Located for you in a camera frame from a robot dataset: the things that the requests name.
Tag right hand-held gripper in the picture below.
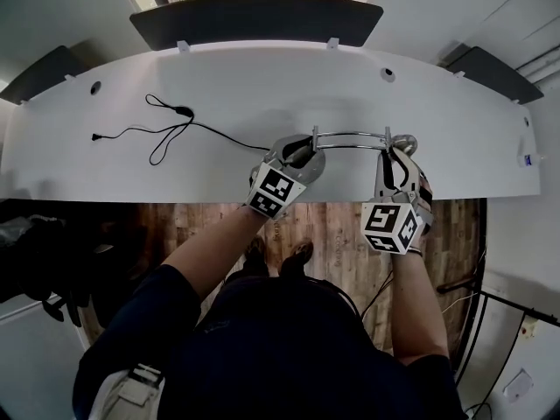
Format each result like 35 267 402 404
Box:
360 148 435 256

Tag white wall socket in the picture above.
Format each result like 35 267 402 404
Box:
520 315 540 339

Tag chrome metal bar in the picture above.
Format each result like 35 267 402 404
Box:
265 125 420 187

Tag person's left shoe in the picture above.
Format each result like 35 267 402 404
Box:
241 235 270 279

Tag person's right forearm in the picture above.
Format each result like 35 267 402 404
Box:
388 249 452 367

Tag black cable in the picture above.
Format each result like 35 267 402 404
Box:
90 93 271 167

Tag wide dark grey desk divider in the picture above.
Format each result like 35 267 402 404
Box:
129 0 385 53

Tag white ceiling pipe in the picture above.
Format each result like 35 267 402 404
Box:
527 68 560 86
522 58 560 77

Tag black fabric bag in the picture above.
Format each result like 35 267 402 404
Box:
0 213 146 328

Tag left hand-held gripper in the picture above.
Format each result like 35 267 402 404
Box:
243 135 315 221

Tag person's right shoe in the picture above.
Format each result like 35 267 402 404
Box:
279 240 315 279

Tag person's shoe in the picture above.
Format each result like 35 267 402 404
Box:
279 240 315 279
241 235 270 279

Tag person's left forearm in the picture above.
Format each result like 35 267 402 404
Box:
159 203 269 306

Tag black metal stand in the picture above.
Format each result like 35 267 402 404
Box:
437 276 560 380

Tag white socket plate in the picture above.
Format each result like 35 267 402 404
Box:
501 367 536 403

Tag person's beige trousers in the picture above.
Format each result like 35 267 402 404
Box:
87 364 164 420

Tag person's dark blue shirt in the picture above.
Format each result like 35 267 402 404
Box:
72 262 468 420

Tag person's right hand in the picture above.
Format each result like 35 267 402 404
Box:
418 172 435 214

